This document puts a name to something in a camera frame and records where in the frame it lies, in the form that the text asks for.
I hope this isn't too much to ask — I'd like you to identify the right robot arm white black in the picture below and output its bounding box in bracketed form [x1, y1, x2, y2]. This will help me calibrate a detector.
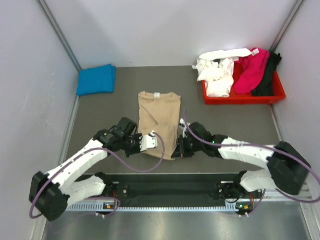
[172, 120, 311, 203]

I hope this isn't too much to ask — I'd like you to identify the folded blue t shirt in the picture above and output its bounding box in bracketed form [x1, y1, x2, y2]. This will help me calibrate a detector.
[76, 64, 117, 97]

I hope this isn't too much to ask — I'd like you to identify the pink t shirt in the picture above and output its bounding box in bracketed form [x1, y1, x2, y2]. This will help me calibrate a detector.
[234, 48, 271, 95]

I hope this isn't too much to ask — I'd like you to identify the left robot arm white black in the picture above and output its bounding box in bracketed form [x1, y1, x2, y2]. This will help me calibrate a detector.
[29, 117, 143, 222]

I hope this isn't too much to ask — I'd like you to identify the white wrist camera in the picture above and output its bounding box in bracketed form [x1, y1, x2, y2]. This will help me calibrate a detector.
[139, 133, 159, 152]
[179, 118, 190, 133]

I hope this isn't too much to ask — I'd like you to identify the grey slotted cable duct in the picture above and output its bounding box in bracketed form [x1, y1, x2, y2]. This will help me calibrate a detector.
[66, 200, 252, 213]

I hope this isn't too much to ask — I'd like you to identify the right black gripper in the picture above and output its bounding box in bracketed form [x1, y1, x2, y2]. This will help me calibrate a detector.
[172, 134, 205, 159]

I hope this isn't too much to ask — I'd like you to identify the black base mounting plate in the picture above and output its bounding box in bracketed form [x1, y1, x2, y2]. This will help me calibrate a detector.
[96, 172, 262, 207]

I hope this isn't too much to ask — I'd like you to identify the black t shirt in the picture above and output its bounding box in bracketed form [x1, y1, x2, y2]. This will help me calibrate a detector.
[251, 52, 282, 97]

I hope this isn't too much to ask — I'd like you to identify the red plastic bin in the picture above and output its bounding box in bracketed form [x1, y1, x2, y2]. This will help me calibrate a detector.
[202, 71, 286, 105]

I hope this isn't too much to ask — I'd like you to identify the aluminium frame rail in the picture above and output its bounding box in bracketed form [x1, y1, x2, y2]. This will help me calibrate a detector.
[39, 181, 313, 201]

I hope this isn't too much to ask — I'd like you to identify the white t shirt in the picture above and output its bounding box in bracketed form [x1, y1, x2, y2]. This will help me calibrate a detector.
[192, 48, 252, 98]

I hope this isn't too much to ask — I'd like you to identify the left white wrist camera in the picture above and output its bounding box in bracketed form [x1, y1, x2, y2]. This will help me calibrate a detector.
[139, 133, 159, 152]

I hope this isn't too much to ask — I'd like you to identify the beige t shirt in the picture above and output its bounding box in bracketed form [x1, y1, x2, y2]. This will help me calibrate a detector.
[138, 91, 181, 161]

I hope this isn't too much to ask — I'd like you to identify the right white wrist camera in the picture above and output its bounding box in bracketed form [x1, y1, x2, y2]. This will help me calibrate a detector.
[179, 118, 190, 133]

